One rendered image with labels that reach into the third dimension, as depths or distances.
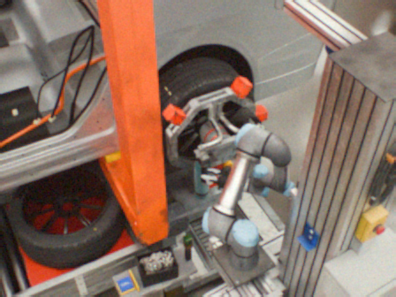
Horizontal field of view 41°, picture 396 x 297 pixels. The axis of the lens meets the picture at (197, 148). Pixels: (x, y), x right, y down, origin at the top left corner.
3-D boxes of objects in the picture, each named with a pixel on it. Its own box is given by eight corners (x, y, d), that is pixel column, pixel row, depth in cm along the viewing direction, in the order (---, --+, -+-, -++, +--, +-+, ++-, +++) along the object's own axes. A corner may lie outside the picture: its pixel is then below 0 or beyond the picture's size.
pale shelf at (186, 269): (184, 248, 301) (184, 246, 299) (197, 272, 291) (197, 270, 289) (112, 279, 288) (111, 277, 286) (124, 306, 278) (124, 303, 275)
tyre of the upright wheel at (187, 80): (232, 38, 304) (126, 84, 290) (254, 61, 289) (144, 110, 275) (239, 117, 354) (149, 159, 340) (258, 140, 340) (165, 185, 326)
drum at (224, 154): (218, 133, 314) (219, 115, 304) (237, 156, 301) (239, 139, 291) (197, 140, 309) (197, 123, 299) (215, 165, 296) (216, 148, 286)
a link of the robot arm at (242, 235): (249, 261, 239) (252, 244, 229) (224, 247, 244) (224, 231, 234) (262, 241, 246) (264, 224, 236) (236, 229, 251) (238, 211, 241)
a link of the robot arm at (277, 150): (298, 138, 231) (297, 184, 273) (275, 128, 235) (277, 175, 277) (285, 159, 227) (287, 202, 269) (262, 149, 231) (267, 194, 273)
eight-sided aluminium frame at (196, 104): (246, 145, 335) (253, 78, 295) (252, 152, 331) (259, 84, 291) (167, 175, 318) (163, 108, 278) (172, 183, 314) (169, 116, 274)
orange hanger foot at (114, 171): (124, 156, 337) (118, 115, 312) (158, 216, 305) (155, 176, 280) (99, 164, 331) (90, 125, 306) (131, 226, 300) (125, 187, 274)
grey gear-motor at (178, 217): (164, 199, 369) (162, 165, 343) (192, 245, 343) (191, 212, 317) (140, 209, 363) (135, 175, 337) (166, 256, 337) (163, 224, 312)
